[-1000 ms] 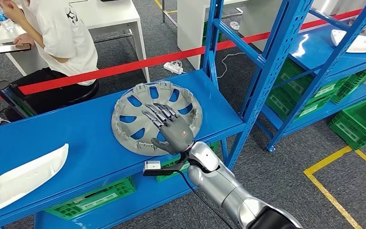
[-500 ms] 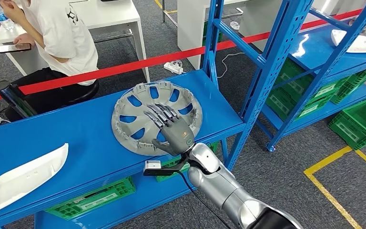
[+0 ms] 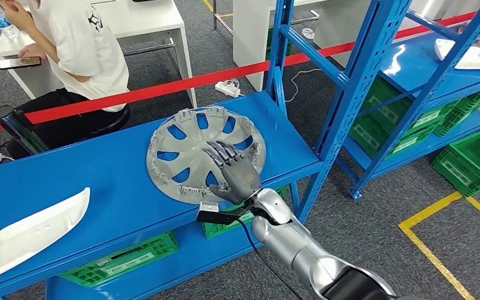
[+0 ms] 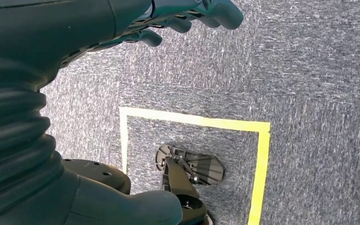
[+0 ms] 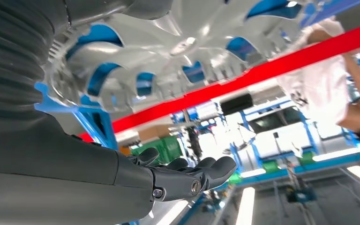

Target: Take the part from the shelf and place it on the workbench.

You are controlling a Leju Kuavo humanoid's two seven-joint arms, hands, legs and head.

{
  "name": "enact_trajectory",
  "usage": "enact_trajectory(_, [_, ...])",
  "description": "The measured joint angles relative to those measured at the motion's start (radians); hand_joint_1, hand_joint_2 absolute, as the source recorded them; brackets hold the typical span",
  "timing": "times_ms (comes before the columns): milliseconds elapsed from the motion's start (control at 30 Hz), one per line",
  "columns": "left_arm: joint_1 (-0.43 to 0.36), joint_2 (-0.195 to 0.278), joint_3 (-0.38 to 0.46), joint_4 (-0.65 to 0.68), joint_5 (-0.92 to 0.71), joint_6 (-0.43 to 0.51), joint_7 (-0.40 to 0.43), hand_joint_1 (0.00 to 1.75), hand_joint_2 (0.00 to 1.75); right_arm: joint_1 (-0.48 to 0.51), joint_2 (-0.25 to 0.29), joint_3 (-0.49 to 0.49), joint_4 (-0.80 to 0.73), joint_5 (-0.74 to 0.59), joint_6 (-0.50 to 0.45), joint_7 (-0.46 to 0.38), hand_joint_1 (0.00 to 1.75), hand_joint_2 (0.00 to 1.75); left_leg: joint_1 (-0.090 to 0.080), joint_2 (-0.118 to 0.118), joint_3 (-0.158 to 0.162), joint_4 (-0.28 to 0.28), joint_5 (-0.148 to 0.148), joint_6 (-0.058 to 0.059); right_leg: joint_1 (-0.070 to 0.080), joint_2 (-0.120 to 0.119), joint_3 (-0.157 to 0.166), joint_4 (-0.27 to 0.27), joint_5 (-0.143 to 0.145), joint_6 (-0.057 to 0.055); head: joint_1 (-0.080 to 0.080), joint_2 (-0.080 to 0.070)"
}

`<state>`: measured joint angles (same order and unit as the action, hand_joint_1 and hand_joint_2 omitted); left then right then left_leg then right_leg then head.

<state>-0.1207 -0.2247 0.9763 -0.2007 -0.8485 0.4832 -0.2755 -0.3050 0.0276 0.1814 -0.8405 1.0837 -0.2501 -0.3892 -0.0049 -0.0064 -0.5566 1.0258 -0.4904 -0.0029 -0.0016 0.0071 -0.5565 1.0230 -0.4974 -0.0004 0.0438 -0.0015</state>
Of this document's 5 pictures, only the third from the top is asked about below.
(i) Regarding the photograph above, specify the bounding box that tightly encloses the black round stool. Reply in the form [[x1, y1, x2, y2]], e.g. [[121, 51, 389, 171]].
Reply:
[[89, 103, 131, 139]]

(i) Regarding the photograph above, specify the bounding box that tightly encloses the clear water bottle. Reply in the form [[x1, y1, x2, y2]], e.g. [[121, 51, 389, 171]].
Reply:
[[0, 0, 21, 41]]

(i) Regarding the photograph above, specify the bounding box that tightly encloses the white curved plastic part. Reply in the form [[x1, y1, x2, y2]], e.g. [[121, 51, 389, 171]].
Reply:
[[0, 187, 91, 286], [434, 38, 480, 71]]

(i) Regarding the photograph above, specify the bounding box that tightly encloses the blue metal shelf rack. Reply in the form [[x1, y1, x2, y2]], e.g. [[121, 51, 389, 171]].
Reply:
[[0, 0, 415, 300], [341, 0, 480, 201]]

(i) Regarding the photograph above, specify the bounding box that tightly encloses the black camera cable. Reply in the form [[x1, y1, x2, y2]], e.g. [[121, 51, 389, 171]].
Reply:
[[233, 217, 305, 300]]

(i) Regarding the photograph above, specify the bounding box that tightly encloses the person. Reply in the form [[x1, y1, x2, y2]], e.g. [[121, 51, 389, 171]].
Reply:
[[0, 0, 131, 160]]

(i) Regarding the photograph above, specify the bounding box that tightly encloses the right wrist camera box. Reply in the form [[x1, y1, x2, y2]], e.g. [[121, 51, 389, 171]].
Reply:
[[195, 201, 253, 226]]

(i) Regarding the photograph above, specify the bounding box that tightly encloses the yellow floor tape line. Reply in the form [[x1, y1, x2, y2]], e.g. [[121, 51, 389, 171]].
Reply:
[[202, 0, 233, 18]]

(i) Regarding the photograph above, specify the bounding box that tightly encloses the smartphone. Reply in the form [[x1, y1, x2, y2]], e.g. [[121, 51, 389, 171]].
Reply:
[[0, 56, 42, 71]]

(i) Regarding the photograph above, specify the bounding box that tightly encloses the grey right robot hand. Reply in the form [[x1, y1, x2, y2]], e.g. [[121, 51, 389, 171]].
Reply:
[[201, 139, 263, 205]]

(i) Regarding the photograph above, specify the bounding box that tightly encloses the white floor cable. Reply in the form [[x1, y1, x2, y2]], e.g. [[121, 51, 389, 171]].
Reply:
[[284, 68, 323, 104]]

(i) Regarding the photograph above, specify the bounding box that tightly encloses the white desk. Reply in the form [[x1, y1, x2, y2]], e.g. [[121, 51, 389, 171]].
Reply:
[[0, 0, 198, 109], [313, 0, 450, 69], [232, 0, 320, 92]]

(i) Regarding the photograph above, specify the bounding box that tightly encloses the red barrier belt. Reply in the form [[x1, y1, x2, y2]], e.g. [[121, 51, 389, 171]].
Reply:
[[0, 10, 479, 139]]

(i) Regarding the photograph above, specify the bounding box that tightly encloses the black stanchion post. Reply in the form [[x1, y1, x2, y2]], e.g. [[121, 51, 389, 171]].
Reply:
[[0, 104, 51, 155]]

